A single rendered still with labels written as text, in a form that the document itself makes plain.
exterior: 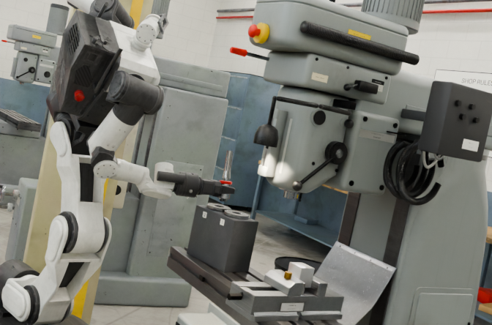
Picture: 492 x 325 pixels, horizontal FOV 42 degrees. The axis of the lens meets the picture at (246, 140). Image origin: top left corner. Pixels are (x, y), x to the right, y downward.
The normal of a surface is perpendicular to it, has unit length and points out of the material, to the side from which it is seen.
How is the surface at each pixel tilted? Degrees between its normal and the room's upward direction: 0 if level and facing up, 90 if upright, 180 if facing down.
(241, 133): 90
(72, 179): 114
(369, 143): 90
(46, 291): 90
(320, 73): 90
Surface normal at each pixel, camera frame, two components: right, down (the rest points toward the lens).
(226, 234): -0.72, -0.11
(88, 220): 0.69, -0.33
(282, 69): -0.84, -0.14
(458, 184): 0.50, 0.16
